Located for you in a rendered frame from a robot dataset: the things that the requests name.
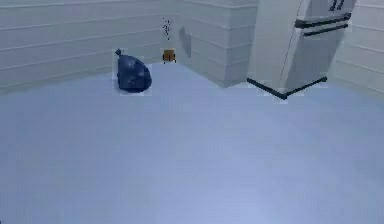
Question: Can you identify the black fridge handle bar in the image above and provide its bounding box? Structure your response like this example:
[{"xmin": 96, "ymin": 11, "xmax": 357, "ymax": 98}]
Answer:
[
  {"xmin": 302, "ymin": 23, "xmax": 349, "ymax": 38},
  {"xmin": 294, "ymin": 12, "xmax": 353, "ymax": 30}
]

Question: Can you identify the white fridge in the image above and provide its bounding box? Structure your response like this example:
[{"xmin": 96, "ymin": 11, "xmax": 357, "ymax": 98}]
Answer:
[{"xmin": 246, "ymin": 0, "xmax": 358, "ymax": 101}]

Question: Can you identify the dark blue garbage bag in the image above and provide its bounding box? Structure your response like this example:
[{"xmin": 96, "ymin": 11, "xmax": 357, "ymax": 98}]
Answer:
[{"xmin": 114, "ymin": 48, "xmax": 153, "ymax": 94}]

